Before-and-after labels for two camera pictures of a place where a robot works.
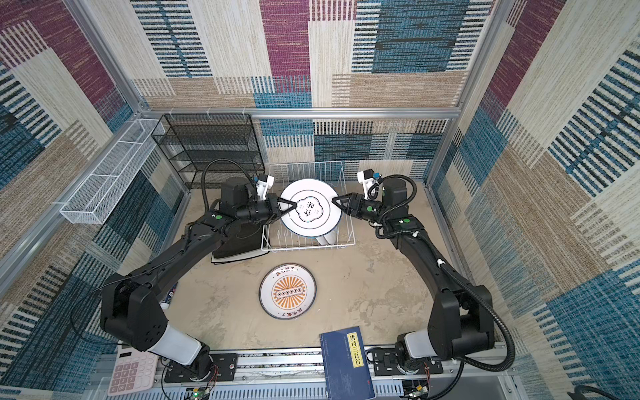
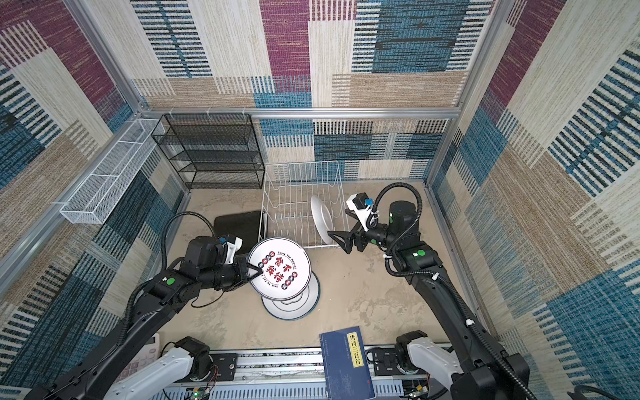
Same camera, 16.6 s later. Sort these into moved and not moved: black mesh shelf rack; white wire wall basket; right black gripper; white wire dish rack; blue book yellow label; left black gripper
Moved: left black gripper; right black gripper
Not moved: white wire dish rack; black mesh shelf rack; white wire wall basket; blue book yellow label
